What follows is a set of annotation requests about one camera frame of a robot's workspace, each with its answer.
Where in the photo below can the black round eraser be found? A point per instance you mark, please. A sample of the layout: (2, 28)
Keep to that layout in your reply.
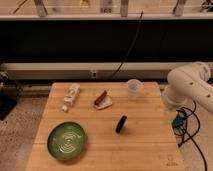
(121, 124)

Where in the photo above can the white bottle cap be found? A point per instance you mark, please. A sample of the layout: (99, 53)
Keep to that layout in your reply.
(64, 108)

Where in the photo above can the white plastic bottle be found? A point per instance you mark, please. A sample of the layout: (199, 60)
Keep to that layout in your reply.
(72, 94)

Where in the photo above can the white brown wedge block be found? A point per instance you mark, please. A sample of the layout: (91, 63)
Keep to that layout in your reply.
(103, 101)

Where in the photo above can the clear plastic cup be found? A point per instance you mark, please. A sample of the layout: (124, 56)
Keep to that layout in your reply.
(134, 87)

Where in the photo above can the green glass plate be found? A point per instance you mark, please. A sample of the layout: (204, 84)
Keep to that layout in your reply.
(66, 141)

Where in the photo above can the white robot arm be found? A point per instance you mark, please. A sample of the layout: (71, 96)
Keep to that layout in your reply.
(189, 82)

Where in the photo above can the white wall outlet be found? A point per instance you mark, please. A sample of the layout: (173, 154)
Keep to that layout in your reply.
(94, 74)

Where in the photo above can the blue connector box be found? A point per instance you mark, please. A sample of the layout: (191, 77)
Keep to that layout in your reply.
(178, 121)

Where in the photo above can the black equipment at left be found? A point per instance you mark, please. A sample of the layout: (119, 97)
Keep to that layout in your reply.
(10, 92)

